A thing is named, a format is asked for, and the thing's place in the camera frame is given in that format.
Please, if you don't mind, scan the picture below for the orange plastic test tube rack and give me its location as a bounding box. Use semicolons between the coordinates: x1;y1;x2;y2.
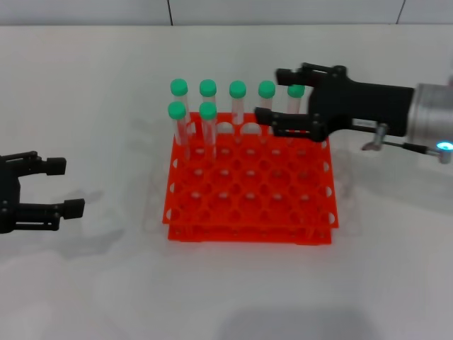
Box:
161;112;340;246

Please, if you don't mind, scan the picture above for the green capped clear test tube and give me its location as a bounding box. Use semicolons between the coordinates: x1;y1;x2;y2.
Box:
169;78;194;142
198;79;217;107
228;80;247;141
198;101;219;160
257;80;277;142
167;101;192;160
285;84;306;142

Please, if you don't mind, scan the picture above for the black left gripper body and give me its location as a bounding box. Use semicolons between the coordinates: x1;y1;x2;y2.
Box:
0;154;23;234

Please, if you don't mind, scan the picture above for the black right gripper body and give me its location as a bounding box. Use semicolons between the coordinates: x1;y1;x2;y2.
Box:
306;64;415;142

